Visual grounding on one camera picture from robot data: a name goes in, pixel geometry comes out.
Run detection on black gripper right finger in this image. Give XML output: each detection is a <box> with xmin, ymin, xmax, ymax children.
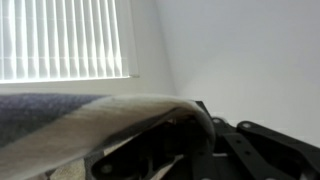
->
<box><xmin>194</xmin><ymin>100</ymin><xmax>320</xmax><ymax>180</ymax></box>

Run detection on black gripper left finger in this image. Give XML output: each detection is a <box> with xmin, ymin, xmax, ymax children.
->
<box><xmin>84</xmin><ymin>114</ymin><xmax>218</xmax><ymax>180</ymax></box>

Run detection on grey striped cloth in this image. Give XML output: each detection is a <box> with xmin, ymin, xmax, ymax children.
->
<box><xmin>0</xmin><ymin>92</ymin><xmax>217</xmax><ymax>180</ymax></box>

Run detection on wide white window blinds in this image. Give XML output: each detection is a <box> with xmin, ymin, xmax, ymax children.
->
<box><xmin>0</xmin><ymin>0</ymin><xmax>140</xmax><ymax>85</ymax></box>

